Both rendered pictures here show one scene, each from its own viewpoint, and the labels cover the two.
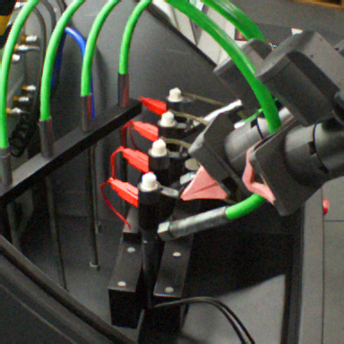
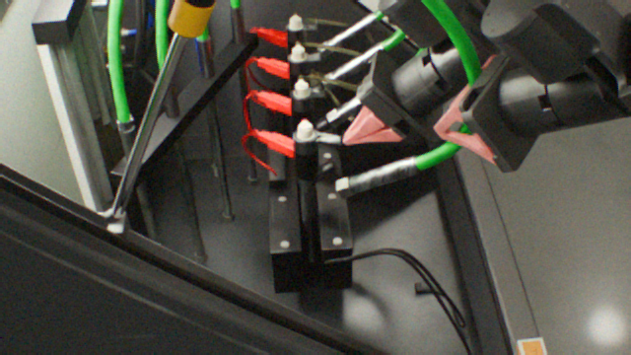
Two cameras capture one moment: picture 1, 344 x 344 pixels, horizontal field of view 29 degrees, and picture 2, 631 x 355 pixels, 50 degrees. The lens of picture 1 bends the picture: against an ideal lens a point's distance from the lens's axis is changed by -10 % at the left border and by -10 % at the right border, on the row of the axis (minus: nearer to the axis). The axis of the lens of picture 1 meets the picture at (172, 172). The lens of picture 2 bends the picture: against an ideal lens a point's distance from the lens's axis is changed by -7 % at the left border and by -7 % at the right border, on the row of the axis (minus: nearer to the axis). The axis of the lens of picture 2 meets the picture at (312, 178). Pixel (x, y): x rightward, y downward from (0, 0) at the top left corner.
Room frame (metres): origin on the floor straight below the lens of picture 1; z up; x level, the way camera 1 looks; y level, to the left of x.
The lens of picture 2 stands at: (0.11, 0.12, 1.64)
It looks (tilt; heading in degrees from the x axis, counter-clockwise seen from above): 43 degrees down; 351
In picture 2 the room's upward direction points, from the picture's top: 2 degrees counter-clockwise
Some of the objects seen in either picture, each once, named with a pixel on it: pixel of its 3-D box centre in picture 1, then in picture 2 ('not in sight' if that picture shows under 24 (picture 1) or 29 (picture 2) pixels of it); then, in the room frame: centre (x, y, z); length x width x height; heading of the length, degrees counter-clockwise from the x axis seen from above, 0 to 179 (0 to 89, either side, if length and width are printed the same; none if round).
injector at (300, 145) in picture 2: (157, 253); (316, 200); (0.74, 0.02, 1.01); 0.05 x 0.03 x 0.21; 83
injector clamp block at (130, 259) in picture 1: (161, 258); (306, 196); (0.86, 0.01, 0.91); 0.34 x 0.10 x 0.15; 173
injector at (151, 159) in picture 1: (166, 218); (313, 158); (0.82, 0.01, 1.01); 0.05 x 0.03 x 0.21; 83
